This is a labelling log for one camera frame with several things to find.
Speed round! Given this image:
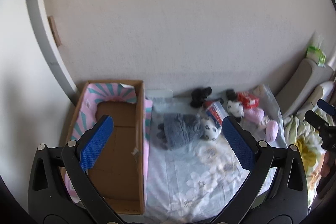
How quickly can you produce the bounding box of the blue and white box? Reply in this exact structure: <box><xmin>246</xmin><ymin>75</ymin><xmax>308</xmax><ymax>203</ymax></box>
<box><xmin>203</xmin><ymin>101</ymin><xmax>226</xmax><ymax>126</ymax></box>

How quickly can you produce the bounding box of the grey plush toy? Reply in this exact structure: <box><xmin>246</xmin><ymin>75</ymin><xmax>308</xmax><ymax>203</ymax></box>
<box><xmin>157</xmin><ymin>113</ymin><xmax>222</xmax><ymax>151</ymax></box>

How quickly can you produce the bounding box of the grey door frame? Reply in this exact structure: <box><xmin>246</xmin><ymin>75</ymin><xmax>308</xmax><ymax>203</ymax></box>
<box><xmin>24</xmin><ymin>0</ymin><xmax>78</xmax><ymax>106</ymax></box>

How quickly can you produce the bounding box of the yellow green floral bedsheet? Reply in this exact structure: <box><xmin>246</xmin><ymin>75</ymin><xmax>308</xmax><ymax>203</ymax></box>
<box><xmin>283</xmin><ymin>114</ymin><xmax>328</xmax><ymax>209</ymax></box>

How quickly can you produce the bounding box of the cardboard box with pink lining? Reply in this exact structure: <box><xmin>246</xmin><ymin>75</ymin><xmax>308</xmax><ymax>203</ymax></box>
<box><xmin>59</xmin><ymin>79</ymin><xmax>153</xmax><ymax>215</ymax></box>

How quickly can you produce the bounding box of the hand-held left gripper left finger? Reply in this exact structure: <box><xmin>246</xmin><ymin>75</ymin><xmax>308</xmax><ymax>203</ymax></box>
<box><xmin>28</xmin><ymin>115</ymin><xmax>125</xmax><ymax>224</ymax></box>

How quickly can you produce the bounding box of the black and white plush toy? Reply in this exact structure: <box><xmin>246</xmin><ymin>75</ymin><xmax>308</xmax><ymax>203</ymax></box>
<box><xmin>227</xmin><ymin>100</ymin><xmax>245</xmax><ymax>118</ymax></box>

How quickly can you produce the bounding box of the red box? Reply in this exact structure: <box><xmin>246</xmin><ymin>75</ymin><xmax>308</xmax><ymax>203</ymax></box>
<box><xmin>236</xmin><ymin>91</ymin><xmax>260</xmax><ymax>109</ymax></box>

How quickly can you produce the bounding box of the black cloth bundle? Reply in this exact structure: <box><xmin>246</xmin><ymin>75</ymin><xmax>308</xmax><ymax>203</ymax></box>
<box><xmin>191</xmin><ymin>87</ymin><xmax>213</xmax><ymax>108</ymax></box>

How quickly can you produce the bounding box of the green tissue pack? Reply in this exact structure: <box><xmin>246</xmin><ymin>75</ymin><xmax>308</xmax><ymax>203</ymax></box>
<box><xmin>307</xmin><ymin>35</ymin><xmax>327</xmax><ymax>66</ymax></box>

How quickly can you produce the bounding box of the wooden wall piece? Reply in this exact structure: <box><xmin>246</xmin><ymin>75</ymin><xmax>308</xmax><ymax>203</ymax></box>
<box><xmin>48</xmin><ymin>16</ymin><xmax>62</xmax><ymax>46</ymax></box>

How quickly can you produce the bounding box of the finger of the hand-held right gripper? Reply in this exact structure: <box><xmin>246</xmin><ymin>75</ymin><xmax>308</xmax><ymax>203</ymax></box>
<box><xmin>317</xmin><ymin>98</ymin><xmax>336</xmax><ymax>116</ymax></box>
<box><xmin>304</xmin><ymin>110</ymin><xmax>330</xmax><ymax>133</ymax></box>

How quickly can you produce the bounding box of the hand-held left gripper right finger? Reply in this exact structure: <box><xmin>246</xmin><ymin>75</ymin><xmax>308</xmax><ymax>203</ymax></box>
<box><xmin>211</xmin><ymin>116</ymin><xmax>309</xmax><ymax>224</ymax></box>

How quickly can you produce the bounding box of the person's right hand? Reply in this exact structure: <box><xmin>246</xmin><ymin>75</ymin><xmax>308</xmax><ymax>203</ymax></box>
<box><xmin>316</xmin><ymin>151</ymin><xmax>336</xmax><ymax>198</ymax></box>

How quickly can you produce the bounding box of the light blue floral tablecloth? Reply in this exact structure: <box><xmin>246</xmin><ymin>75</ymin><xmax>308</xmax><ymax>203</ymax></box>
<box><xmin>143</xmin><ymin>85</ymin><xmax>288</xmax><ymax>223</ymax></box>

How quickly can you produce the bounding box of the clear plastic bag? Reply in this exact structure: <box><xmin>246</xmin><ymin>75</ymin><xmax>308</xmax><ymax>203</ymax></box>
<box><xmin>252</xmin><ymin>84</ymin><xmax>279</xmax><ymax>109</ymax></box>

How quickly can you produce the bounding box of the pink plush toy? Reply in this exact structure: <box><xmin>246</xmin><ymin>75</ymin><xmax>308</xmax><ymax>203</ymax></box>
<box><xmin>243</xmin><ymin>108</ymin><xmax>279</xmax><ymax>142</ymax></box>

